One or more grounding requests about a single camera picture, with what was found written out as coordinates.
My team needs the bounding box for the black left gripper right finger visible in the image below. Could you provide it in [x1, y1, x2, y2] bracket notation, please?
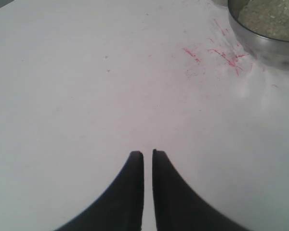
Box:
[152, 149, 246, 231]

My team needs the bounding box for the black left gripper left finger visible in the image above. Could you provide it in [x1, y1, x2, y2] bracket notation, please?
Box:
[58, 151, 144, 231]

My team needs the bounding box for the steel bowl of rice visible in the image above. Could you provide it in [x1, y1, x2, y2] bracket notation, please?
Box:
[228, 0, 289, 71]

